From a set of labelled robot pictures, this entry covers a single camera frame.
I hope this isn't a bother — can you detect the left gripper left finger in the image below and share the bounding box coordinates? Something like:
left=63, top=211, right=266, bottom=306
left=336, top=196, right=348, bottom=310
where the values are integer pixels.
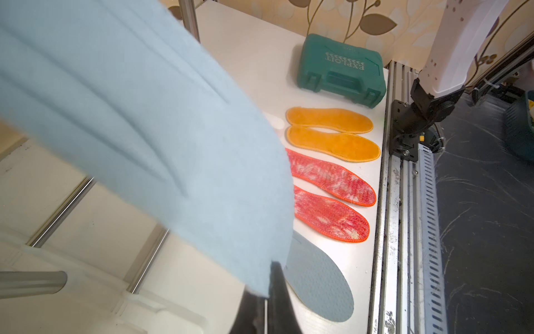
left=229, top=289, right=266, bottom=334

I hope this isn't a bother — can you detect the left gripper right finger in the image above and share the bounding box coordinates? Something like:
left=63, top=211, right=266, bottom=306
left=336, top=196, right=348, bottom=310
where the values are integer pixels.
left=267, top=262, right=302, bottom=334

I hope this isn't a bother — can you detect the grey blue insole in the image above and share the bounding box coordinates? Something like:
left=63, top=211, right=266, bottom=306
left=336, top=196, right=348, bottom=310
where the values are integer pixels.
left=284, top=231, right=354, bottom=322
left=1, top=1, right=294, bottom=296

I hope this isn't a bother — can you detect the red patterned insole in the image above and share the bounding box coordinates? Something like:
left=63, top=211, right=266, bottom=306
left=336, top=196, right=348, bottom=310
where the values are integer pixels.
left=286, top=148, right=377, bottom=207
left=293, top=186, right=370, bottom=243

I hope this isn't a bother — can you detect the yellow fuzzy insole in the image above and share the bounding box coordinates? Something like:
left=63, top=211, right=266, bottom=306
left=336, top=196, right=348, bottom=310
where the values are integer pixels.
left=286, top=125, right=381, bottom=163
left=286, top=107, right=374, bottom=134

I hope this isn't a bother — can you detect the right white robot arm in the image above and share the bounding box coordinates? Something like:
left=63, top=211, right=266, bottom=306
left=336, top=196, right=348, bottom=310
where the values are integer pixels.
left=389, top=0, right=507, bottom=161

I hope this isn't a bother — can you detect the metal clothes rack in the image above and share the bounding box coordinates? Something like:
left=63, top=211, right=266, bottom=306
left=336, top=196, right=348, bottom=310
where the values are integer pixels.
left=0, top=0, right=289, bottom=334

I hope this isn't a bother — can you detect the green plastic tool case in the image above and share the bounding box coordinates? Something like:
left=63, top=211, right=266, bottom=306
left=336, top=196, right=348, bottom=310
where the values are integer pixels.
left=296, top=34, right=387, bottom=109

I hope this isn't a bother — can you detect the teal bin with bricks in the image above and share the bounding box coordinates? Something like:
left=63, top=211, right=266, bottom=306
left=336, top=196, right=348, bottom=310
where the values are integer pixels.
left=504, top=90, right=533, bottom=163

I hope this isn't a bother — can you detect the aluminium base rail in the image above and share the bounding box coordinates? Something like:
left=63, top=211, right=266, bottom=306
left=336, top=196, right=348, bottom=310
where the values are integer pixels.
left=367, top=61, right=448, bottom=333

